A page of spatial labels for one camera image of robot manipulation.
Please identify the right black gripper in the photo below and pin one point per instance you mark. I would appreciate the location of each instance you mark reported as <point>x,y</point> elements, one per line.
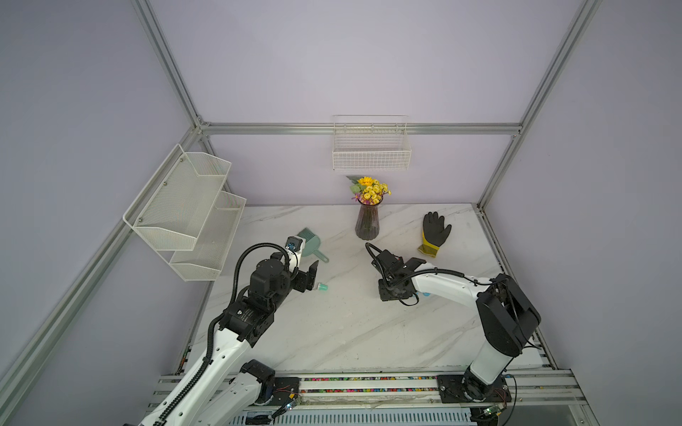
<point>384,294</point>

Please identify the white wire wall basket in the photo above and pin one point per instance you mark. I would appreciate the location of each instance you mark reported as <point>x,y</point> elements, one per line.
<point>370,143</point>

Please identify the black yellow work glove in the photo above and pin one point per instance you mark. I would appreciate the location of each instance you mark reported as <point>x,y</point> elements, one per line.
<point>434,233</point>

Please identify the yellow flower bouquet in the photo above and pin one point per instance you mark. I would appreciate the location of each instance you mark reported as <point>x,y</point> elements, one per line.
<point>368,191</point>

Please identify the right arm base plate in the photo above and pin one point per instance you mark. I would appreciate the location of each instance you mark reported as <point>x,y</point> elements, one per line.
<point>466,388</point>

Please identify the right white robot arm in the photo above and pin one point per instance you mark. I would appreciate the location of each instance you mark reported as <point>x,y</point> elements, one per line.
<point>507,316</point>

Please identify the upper white mesh shelf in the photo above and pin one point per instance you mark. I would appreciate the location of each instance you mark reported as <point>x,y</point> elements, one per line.
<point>170,213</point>

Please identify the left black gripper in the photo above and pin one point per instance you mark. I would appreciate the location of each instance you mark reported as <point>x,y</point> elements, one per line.
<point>305,280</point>

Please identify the white mesh shelf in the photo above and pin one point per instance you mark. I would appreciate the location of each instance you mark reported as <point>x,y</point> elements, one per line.
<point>170,213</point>
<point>206,261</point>

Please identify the dark glass vase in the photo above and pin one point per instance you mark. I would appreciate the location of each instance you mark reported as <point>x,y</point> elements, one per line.
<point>367,227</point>

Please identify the lower white mesh shelf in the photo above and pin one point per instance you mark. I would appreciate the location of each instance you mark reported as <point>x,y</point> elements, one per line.
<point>206,261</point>

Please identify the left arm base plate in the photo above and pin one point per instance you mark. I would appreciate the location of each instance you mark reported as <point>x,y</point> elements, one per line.
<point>275,392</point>

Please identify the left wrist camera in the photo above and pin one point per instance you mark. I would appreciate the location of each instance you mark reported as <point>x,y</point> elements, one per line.
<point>295,246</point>

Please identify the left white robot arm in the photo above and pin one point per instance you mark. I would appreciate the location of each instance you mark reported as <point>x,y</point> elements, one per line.
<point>218,387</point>

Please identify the green dustpan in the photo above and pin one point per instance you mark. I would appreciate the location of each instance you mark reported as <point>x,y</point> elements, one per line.
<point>312,245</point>

